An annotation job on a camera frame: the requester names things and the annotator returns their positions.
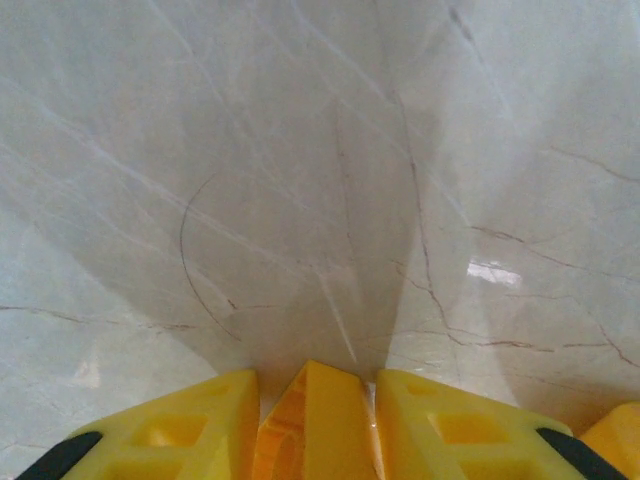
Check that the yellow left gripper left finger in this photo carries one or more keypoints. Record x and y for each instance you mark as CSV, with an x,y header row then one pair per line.
x,y
165,440

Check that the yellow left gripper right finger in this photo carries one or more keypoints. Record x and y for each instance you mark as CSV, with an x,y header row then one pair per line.
x,y
475,440

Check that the small yellow lego brick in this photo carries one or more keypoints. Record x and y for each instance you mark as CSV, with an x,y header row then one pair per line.
x,y
617,430

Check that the long yellow lego brick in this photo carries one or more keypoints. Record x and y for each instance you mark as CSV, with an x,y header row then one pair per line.
x,y
325,425

